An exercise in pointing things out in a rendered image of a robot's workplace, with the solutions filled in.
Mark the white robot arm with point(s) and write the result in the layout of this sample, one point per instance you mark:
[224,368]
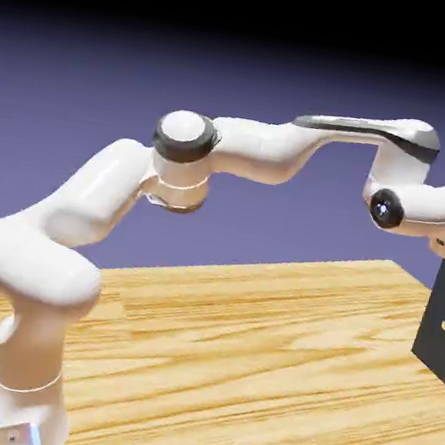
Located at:
[258,151]

